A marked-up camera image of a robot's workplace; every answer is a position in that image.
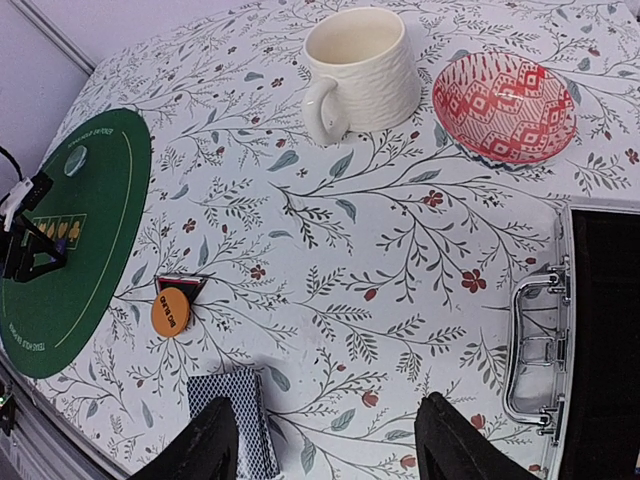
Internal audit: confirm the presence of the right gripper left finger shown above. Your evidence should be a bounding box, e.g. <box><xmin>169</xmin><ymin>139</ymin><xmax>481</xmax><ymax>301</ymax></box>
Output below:
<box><xmin>130</xmin><ymin>397</ymin><xmax>239</xmax><ymax>480</ymax></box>

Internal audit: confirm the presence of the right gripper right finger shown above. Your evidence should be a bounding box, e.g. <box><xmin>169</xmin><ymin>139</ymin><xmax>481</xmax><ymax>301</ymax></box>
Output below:
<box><xmin>414</xmin><ymin>392</ymin><xmax>535</xmax><ymax>480</ymax></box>

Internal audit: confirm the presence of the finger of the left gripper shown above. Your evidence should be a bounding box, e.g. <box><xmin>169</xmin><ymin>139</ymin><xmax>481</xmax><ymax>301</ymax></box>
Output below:
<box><xmin>1</xmin><ymin>214</ymin><xmax>67</xmax><ymax>283</ymax></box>

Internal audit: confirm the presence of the clear dealer button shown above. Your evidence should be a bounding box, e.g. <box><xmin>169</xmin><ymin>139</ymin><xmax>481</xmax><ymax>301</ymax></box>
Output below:
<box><xmin>63</xmin><ymin>145</ymin><xmax>88</xmax><ymax>178</ymax></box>

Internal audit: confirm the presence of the orange big blind button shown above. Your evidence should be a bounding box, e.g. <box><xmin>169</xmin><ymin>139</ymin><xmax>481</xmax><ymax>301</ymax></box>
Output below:
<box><xmin>151</xmin><ymin>287</ymin><xmax>191</xmax><ymax>338</ymax></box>

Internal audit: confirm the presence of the purple small blind button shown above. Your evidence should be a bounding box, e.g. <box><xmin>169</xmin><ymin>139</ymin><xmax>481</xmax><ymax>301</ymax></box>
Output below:
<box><xmin>56</xmin><ymin>239</ymin><xmax>67</xmax><ymax>253</ymax></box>

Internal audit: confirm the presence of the blue playing card deck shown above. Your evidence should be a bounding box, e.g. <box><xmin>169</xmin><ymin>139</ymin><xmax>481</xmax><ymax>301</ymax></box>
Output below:
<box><xmin>187</xmin><ymin>368</ymin><xmax>281</xmax><ymax>479</ymax></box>

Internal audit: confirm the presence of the green poker mat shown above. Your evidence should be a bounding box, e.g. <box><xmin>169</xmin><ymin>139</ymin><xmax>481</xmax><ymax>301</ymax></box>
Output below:
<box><xmin>1</xmin><ymin>109</ymin><xmax>151</xmax><ymax>379</ymax></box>

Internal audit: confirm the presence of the black red triangular chip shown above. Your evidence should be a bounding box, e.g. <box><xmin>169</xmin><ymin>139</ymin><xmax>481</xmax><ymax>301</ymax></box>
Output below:
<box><xmin>155</xmin><ymin>274</ymin><xmax>207</xmax><ymax>305</ymax></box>

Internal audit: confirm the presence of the floral tablecloth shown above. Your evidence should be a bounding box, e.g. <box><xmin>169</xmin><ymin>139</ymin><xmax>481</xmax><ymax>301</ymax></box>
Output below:
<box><xmin>19</xmin><ymin>1</ymin><xmax>639</xmax><ymax>479</ymax></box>

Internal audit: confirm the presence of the red patterned bowl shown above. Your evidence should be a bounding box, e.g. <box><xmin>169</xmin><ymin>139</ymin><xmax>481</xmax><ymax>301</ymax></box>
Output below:
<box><xmin>432</xmin><ymin>52</ymin><xmax>577</xmax><ymax>165</ymax></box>

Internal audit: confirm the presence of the white ceramic mug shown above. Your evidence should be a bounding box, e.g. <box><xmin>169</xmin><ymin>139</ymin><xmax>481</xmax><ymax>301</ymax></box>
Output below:
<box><xmin>301</xmin><ymin>6</ymin><xmax>422</xmax><ymax>146</ymax></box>

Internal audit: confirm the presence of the left aluminium frame post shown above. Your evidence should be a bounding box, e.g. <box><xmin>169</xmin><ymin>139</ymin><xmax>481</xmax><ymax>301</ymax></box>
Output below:
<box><xmin>8</xmin><ymin>0</ymin><xmax>96</xmax><ymax>76</ymax></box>

